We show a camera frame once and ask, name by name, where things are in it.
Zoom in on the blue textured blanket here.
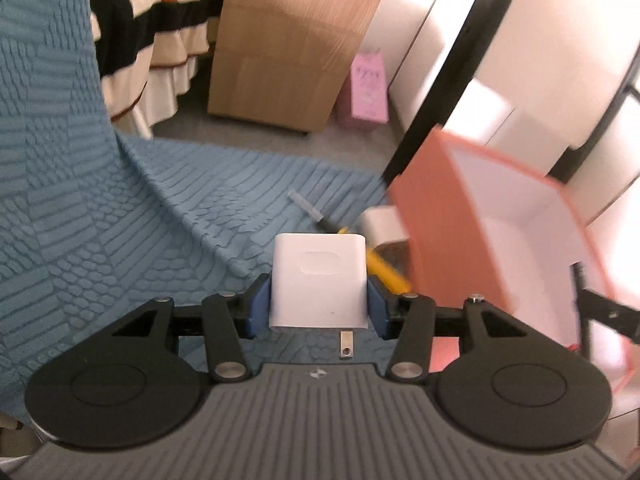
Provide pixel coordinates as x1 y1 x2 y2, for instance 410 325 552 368
0 0 416 401

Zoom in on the wooden nightstand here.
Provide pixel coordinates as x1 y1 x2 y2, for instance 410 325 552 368
206 0 390 134

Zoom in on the white charger with oval port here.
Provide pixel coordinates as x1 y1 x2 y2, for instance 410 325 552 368
268 232 370 359

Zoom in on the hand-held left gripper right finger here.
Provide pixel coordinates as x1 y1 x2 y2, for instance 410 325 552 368
366 277 529 382

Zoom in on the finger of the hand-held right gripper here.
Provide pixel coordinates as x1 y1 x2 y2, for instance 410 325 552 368
573 261 640 357

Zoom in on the pink patterned bag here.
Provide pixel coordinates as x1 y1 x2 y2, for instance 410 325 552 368
336 50 390 127

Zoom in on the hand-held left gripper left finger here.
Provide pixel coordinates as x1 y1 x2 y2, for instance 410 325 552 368
111 274 274 382

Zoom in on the orange box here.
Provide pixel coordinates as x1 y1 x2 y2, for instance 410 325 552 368
387 127 640 401

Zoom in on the white black-framed cabinet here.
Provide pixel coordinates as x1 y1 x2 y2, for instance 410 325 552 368
382 0 640 226

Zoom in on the striped bed quilt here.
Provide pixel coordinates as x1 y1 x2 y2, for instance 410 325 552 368
87 0 233 140

